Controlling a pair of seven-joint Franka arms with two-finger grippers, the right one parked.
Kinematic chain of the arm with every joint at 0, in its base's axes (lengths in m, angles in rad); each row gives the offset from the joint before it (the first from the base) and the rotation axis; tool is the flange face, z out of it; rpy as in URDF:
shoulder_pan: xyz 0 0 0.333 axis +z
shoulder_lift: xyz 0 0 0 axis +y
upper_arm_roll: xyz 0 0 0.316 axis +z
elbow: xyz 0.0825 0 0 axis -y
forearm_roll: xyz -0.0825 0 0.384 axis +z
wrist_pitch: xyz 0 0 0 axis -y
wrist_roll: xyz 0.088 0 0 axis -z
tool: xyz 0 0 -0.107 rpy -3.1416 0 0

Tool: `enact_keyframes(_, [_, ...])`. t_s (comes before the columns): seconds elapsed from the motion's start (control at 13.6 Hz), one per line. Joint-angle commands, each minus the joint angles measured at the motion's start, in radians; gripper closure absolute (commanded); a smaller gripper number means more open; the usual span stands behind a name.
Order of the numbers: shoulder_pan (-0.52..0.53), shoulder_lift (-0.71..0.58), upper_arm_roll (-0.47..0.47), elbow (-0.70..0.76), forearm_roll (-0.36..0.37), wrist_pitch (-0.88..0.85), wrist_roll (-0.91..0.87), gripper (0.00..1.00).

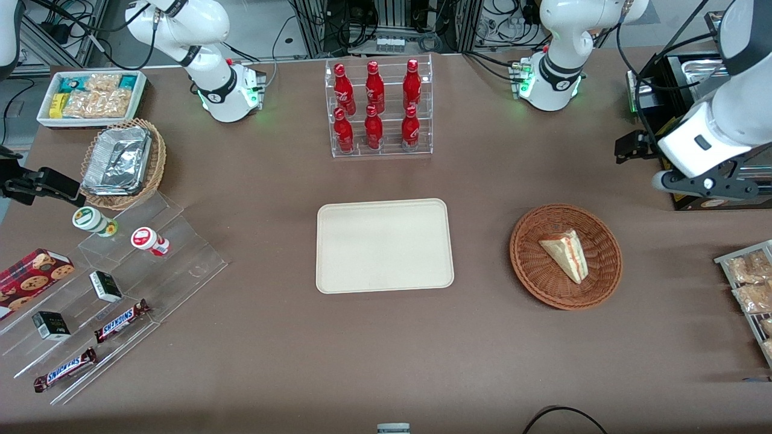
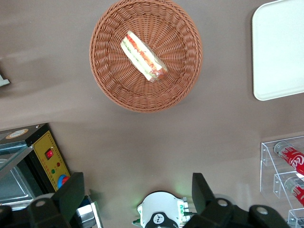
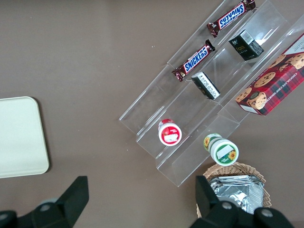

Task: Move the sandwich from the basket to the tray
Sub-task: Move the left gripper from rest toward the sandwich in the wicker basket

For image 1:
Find triangular sandwich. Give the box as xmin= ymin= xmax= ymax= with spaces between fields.
xmin=538 ymin=229 xmax=589 ymax=285

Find light wicker basket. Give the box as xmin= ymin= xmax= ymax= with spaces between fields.
xmin=80 ymin=118 xmax=167 ymax=211

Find brown wicker basket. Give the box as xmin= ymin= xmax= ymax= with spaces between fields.
xmin=509 ymin=204 xmax=623 ymax=311

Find cream rectangular tray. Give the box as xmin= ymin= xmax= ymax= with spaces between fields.
xmin=315 ymin=198 xmax=455 ymax=295

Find green lid yogurt cup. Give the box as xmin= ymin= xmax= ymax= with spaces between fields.
xmin=72 ymin=206 xmax=119 ymax=238

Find silver foil packets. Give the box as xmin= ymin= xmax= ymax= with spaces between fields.
xmin=81 ymin=126 xmax=153 ymax=197

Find clear cracker pack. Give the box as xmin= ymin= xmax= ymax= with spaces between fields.
xmin=84 ymin=73 xmax=123 ymax=93
xmin=94 ymin=89 xmax=133 ymax=119
xmin=62 ymin=90 xmax=98 ymax=119

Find red plaid cookie box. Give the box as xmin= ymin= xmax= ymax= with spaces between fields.
xmin=0 ymin=248 xmax=77 ymax=321

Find red lid yogurt cup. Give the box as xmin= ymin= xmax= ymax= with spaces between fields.
xmin=130 ymin=226 xmax=171 ymax=257

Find small black carton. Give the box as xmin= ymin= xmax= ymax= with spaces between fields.
xmin=89 ymin=270 xmax=124 ymax=303
xmin=31 ymin=310 xmax=72 ymax=342

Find white snack bin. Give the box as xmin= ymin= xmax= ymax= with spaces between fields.
xmin=36 ymin=69 xmax=149 ymax=130

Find clear acrylic tiered stand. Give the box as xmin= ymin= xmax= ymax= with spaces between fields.
xmin=0 ymin=192 xmax=229 ymax=406

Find Snickers chocolate bar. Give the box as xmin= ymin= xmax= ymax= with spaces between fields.
xmin=33 ymin=347 xmax=99 ymax=394
xmin=93 ymin=299 xmax=152 ymax=345

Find red soda bottle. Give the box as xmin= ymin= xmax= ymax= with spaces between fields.
xmin=400 ymin=105 xmax=421 ymax=151
xmin=333 ymin=107 xmax=355 ymax=154
xmin=334 ymin=63 xmax=356 ymax=116
xmin=364 ymin=105 xmax=384 ymax=151
xmin=365 ymin=60 xmax=386 ymax=115
xmin=402 ymin=58 xmax=422 ymax=111

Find clear acrylic bottle rack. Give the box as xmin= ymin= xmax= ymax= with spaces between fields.
xmin=324 ymin=54 xmax=434 ymax=159

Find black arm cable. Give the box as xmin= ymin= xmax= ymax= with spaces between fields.
xmin=615 ymin=0 xmax=733 ymax=159

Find black floor cable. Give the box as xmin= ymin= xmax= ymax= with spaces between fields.
xmin=0 ymin=77 xmax=38 ymax=146

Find grey wire rack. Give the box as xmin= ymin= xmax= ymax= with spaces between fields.
xmin=714 ymin=239 xmax=772 ymax=370

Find aluminium frame rack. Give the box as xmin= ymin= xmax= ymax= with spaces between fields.
xmin=288 ymin=0 xmax=478 ymax=59

